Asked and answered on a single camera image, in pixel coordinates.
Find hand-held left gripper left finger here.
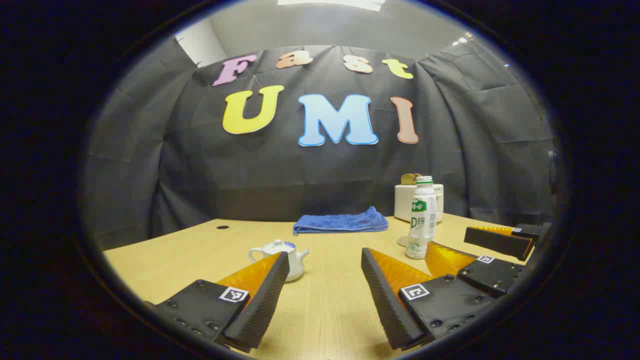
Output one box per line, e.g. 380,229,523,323
145,251,291,354

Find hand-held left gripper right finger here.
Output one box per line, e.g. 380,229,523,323
360,247,501,351

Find white teacup with spout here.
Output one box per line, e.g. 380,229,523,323
248,239,311,283

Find white water bottle green label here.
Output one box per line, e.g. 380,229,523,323
405,175,438,260

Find blue folded towel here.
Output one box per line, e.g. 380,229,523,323
293,206,390,237

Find white toaster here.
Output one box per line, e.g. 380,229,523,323
394,183,445,224

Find black backdrop cloth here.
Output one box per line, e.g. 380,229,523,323
82,37,557,251

